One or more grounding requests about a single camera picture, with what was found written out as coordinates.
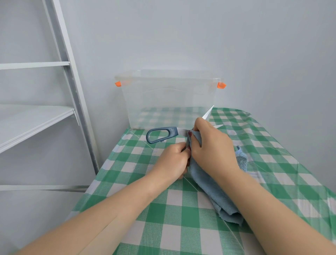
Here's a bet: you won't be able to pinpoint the person's left hand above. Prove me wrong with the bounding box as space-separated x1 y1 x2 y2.
146 142 191 194

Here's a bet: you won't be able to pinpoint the person's right hand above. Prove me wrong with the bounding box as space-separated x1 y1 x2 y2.
188 117 242 184

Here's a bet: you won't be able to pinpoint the blue handled steel scissors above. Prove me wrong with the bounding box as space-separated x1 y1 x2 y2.
146 105 224 145

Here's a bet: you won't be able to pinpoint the blue microfibre cloth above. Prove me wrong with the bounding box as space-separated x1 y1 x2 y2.
185 130 249 226

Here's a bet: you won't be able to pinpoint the person's right forearm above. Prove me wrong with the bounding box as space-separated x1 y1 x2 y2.
225 168 336 255

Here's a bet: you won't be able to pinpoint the person's left forearm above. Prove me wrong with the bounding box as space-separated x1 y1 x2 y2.
15 174 168 255

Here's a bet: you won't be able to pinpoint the green white checkered tablecloth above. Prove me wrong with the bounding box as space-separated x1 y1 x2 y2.
65 107 336 255

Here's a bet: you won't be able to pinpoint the clear plastic storage box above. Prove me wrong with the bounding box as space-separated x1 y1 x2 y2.
114 70 227 131

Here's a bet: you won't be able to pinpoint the white metal shelf rack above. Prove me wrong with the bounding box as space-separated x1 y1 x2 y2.
0 0 100 192

